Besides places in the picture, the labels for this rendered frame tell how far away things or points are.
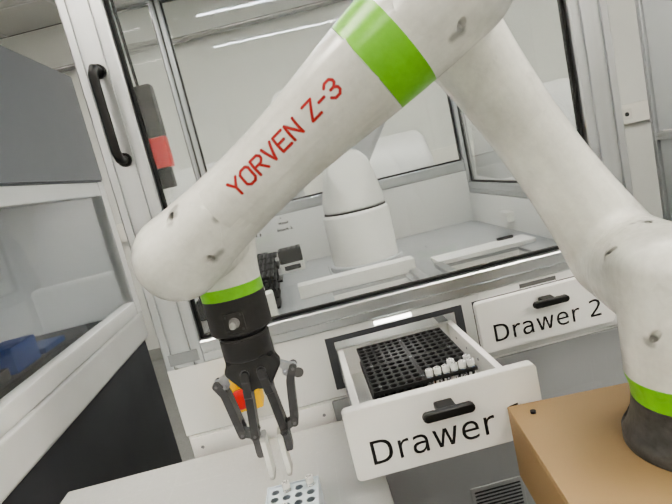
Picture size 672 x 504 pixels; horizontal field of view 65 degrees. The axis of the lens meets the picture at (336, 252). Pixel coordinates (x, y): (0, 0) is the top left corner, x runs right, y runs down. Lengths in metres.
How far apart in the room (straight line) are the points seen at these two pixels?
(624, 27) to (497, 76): 4.20
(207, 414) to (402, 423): 0.49
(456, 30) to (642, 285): 0.32
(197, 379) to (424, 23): 0.83
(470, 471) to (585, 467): 0.59
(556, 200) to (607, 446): 0.31
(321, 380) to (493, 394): 0.42
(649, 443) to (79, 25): 1.09
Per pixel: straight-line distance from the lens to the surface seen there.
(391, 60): 0.54
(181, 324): 1.10
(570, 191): 0.74
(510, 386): 0.82
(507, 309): 1.14
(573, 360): 1.26
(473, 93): 0.72
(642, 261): 0.63
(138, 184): 1.07
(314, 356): 1.10
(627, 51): 4.88
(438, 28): 0.54
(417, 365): 0.95
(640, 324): 0.65
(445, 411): 0.76
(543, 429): 0.78
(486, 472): 1.29
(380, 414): 0.79
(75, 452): 1.55
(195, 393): 1.14
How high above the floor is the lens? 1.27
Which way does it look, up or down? 9 degrees down
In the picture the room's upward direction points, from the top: 13 degrees counter-clockwise
